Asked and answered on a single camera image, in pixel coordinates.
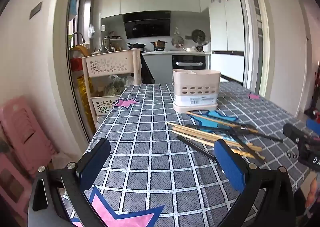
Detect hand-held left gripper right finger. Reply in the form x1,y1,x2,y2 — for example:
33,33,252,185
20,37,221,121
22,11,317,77
214,138,297,227

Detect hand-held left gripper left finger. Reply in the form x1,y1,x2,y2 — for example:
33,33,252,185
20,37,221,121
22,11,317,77
27,138,112,227

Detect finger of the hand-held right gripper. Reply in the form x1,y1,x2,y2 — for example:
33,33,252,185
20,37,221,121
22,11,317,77
305,118,320,133
283,123,316,144

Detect beige plastic utensil holder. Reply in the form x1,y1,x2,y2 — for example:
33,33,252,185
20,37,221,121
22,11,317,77
172,68,222,113

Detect person's right hand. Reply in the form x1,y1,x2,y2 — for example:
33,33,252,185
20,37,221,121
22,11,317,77
306,176,320,216

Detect red decorative branches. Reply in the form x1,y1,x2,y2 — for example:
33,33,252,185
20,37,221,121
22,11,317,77
313,61,320,118

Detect grey checked star tablecloth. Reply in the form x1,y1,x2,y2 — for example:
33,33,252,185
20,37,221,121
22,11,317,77
59,81,312,227

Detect gold foil bundle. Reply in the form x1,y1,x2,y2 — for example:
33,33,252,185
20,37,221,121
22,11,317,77
76,74,91,118

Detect pink plastic stool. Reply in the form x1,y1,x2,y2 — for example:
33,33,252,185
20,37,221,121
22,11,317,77
0,96,57,220

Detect plastic bag of greens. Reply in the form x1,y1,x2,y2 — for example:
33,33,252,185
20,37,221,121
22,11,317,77
99,75,133,98

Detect red container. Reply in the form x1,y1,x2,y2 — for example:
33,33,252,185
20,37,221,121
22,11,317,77
70,58,84,73

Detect cream plastic basket cart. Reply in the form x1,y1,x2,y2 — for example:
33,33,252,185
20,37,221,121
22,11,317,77
81,48,143,130

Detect black built-in oven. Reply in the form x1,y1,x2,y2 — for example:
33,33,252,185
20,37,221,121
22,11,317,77
172,54,206,83

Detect black plastic bag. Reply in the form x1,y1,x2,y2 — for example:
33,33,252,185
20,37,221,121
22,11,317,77
139,52,156,85

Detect white sliding door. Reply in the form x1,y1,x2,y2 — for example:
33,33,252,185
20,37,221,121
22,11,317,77
239,0,272,96

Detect yellow woven basket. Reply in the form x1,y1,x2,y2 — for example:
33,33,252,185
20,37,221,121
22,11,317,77
71,44,88,58

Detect grey kitchen counter cabinet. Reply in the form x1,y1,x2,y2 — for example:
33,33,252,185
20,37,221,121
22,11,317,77
140,50,212,85

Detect glass kettle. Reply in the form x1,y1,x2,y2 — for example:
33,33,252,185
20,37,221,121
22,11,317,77
102,37,112,53

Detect white refrigerator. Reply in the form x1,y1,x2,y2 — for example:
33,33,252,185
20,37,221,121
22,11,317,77
208,0,247,86

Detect black wok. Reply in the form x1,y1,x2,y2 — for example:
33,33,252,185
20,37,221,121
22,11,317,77
127,42,147,51

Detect kitchen faucet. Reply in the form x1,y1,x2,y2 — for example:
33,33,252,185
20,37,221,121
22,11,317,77
68,32,87,48

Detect copper cooking pot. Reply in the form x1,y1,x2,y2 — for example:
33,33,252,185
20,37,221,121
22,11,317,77
150,39,167,49

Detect black range hood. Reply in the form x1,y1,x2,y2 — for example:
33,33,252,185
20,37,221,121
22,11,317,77
122,11,172,39

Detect round wall trivet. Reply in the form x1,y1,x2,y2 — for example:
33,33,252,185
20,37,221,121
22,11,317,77
171,36,184,48

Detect grey wall switch plate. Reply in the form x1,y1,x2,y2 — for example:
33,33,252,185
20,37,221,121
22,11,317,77
29,2,43,20

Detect white wall cabinets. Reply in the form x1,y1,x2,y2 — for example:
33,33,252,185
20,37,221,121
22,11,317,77
101,0,210,20

